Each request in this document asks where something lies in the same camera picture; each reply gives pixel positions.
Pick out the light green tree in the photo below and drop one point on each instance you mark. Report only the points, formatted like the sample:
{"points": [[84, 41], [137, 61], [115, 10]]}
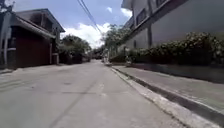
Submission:
{"points": [[115, 35]]}

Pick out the group of dark trees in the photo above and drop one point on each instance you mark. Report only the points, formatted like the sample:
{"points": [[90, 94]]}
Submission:
{"points": [[75, 45]]}

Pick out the grey concrete road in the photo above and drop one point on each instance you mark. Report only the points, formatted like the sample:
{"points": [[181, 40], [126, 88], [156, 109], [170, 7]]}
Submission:
{"points": [[83, 100]]}

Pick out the pale concrete kerb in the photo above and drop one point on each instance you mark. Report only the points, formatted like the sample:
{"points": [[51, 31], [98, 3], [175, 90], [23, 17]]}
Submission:
{"points": [[160, 102]]}

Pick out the grey two-storey house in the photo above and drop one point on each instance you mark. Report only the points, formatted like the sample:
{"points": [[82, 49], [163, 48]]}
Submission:
{"points": [[50, 20]]}

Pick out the grey raised sidewalk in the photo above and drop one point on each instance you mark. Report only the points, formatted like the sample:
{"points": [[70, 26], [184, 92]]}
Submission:
{"points": [[186, 87]]}

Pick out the row of flowering bushes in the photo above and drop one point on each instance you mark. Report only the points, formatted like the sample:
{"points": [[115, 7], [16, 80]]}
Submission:
{"points": [[195, 50]]}

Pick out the large grey building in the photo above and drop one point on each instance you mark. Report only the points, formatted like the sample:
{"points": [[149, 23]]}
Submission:
{"points": [[186, 23]]}

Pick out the pale pole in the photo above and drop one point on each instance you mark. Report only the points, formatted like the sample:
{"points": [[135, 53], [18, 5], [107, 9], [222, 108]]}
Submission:
{"points": [[4, 36]]}

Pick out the low grey wall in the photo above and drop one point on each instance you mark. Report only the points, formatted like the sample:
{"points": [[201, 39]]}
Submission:
{"points": [[186, 72]]}

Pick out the house with red wall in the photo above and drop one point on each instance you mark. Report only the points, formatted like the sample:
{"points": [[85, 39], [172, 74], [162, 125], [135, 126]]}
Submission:
{"points": [[31, 50]]}

